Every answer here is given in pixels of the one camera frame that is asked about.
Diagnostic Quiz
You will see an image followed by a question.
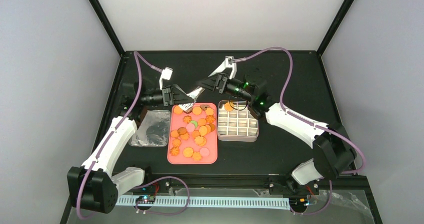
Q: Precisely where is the purple cable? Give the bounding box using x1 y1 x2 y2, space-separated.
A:
233 47 367 175
76 51 165 220

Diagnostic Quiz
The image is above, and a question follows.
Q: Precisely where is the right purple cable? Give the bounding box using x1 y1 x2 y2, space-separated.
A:
233 47 367 175

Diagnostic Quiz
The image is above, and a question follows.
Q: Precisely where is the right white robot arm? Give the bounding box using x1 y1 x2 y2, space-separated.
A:
197 72 357 194

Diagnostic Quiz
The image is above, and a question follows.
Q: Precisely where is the light blue slotted cable duct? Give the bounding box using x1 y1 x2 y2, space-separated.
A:
115 196 292 211

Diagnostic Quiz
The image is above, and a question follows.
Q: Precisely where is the chocolate ring cookie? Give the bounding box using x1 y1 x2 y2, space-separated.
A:
184 107 193 114

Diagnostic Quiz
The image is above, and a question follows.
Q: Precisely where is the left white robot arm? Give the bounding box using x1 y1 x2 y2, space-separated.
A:
67 83 194 219

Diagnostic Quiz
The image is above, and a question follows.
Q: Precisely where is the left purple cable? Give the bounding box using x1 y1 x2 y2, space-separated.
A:
76 51 165 220

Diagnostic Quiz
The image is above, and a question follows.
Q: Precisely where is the pink cookie tray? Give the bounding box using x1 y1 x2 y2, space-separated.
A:
167 103 218 165

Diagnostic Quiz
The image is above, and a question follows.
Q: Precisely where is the pink round cookie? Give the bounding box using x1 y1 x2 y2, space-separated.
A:
199 147 211 157

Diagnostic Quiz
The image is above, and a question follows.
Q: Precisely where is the round orange cookie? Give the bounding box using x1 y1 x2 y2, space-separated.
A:
223 102 234 112

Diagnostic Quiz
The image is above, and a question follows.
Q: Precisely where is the metal tongs white handle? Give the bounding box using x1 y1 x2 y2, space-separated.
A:
173 58 233 112

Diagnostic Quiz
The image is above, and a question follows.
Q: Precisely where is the beige compartment box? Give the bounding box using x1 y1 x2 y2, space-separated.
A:
217 100 259 142

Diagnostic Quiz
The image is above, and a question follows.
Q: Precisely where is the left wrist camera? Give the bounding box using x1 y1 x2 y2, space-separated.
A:
159 67 173 89

